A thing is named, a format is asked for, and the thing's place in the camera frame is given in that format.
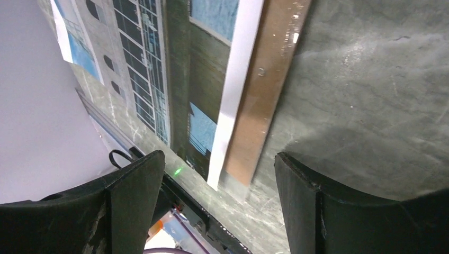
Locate aluminium extrusion frame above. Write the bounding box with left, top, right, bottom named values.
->
left=75, top=88, right=134, bottom=156

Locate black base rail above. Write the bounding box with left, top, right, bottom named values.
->
left=147, top=173, right=251, bottom=253

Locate building photo print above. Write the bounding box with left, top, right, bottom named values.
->
left=49, top=1, right=263, bottom=189

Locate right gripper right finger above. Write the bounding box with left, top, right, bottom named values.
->
left=274, top=152, right=448, bottom=253

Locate brown backing board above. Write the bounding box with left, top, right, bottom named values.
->
left=224, top=1, right=312, bottom=187

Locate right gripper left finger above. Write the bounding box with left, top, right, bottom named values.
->
left=1, top=150, right=165, bottom=253

